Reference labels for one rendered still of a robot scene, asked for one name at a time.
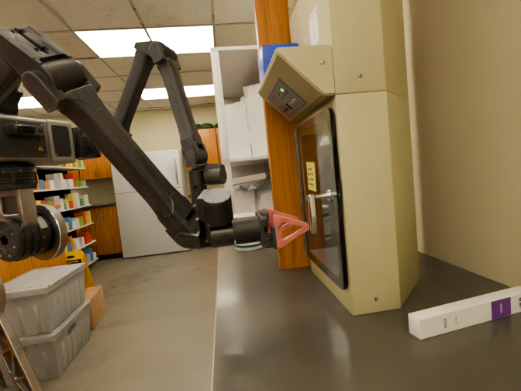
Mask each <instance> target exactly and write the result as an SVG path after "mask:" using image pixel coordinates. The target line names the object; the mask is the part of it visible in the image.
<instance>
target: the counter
mask: <svg viewBox="0 0 521 391"><path fill-rule="evenodd" d="M418 255H419V281H418V282H417V283H416V285H415V287H414V288H413V290H412V291H411V293H410V294H409V296H408V298H407V300H406V301H405V302H404V304H403V306H402V308H400V309H395V310H386V311H381V312H376V313H366V314H361V315H356V316H353V315H352V314H351V312H350V311H349V310H348V309H347V308H346V307H345V306H344V305H343V304H342V303H341V302H340V301H339V300H338V299H337V298H336V297H335V296H334V295H333V294H332V293H331V292H330V290H329V289H328V288H327V287H326V286H325V285H324V284H323V283H322V282H321V281H320V280H319V278H318V277H317V276H316V275H315V274H314V273H313V272H312V271H311V266H305V267H300V268H290V269H283V270H281V269H280V268H279V264H278V249H274V248H273V247H270V248H265V247H263V248H260V249H258V250H254V251H237V250H236V249H235V245H231V246H225V247H219V259H218V274H217V288H216V315H215V330H214V345H213V359H212V387H211V391H521V312H519V313H514V314H511V315H508V316H505V317H500V318H497V319H494V320H489V321H486V322H483V323H480V324H475V325H472V326H469V327H464V328H461V329H458V330H453V331H450V332H447V333H444V334H439V335H437V336H433V337H428V338H425V339H422V340H420V339H418V338H417V337H415V336H414V335H412V334H410V333H409V315H408V313H413V312H416V311H420V310H425V309H429V308H432V307H435V306H441V305H444V304H448V303H453V302H457V301H460V300H463V299H469V298H472V297H476V296H481V295H484V294H488V293H491V292H497V291H500V290H503V289H509V288H512V287H509V286H507V285H504V284H502V283H499V282H496V281H494V280H491V279H488V278H486V277H484V276H481V275H478V274H475V273H473V272H470V271H468V270H465V269H463V268H460V267H457V266H455V265H452V264H450V263H447V262H445V261H441V260H440V259H437V258H434V257H431V256H429V255H427V254H424V253H421V252H419V251H418Z"/></svg>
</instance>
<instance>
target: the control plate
mask: <svg viewBox="0 0 521 391"><path fill-rule="evenodd" d="M281 88H282V89H283V90H284V91H282V90H281ZM278 93H279V94H280V95H281V96H280V95H278ZM294 98H296V99H297V100H295V101H294ZM267 99H268V100H269V101H270V102H271V103H272V104H274V105H275V106H276V107H277V108H278V109H280V110H281V111H282V112H283V113H284V114H285V115H286V116H287V117H288V118H291V117H292V116H293V115H295V114H296V113H297V112H298V111H299V110H300V109H301V108H302V107H303V106H305V105H306V104H307V102H305V101H304V100H303V99H302V98H301V97H300V96H299V95H297V94H296V93H295V92H294V91H293V90H292V89H291V88H289V87H288V86H287V85H286V84H285V83H284V82H283V81H282V80H281V79H278V81H277V83H276V85H275V86H274V88H273V90H272V91H271V94H270V95H269V96H268V98H267ZM292 100H293V101H294V102H293V103H292ZM285 103H288V104H290V103H292V105H290V106H291V107H292V108H293V110H291V109H289V108H288V107H287V106H286V105H285ZM285 107H286V108H287V109H288V112H287V111H286V110H285ZM283 110H284V111H286V112H284V111H283Z"/></svg>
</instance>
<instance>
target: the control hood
mask: <svg viewBox="0 0 521 391"><path fill-rule="evenodd" d="M278 79H281V80H282V81H283V82H284V83H285V84H286V85H287V86H288V87H289V88H291V89H292V90H293V91H294V92H295V93H296V94H297V95H299V96H300V97H301V98H302V99H303V100H304V101H305V102H307V104H306V105H305V106H303V107H302V108H301V109H300V110H299V111H298V112H297V113H296V114H295V115H293V116H292V117H291V118H288V117H287V116H286V115H285V114H284V113H283V112H282V111H281V110H280V109H278V108H277V107H276V106H275V105H274V104H272V103H271V102H270V101H269V100H268V99H267V98H268V96H269V95H270V94H271V91H272V90H273V88H274V86H275V85H276V83H277V81H278ZM258 94H259V96H260V97H261V98H263V99H264V100H265V101H266V102H268V103H269V104H270V105H271V106H272V107H273V108H275V109H276V110H277V111H278V112H279V113H280V114H282V115H283V117H284V118H286V119H287V120H288V121H289V122H298V121H299V120H300V119H301V118H302V117H304V116H305V115H307V114H308V113H310V112H311V111H313V110H314V109H315V108H316V107H318V106H319V105H321V104H322V103H323V102H325V101H326V100H327V99H329V98H330V97H331V96H333V94H335V87H334V77H333V59H332V48H331V46H330V45H315V46H300V47H277V49H275V51H274V54H273V57H272V58H271V62H270V64H269V66H268V68H267V71H266V73H265V76H264V78H263V81H262V82H261V85H260V87H259V90H258Z"/></svg>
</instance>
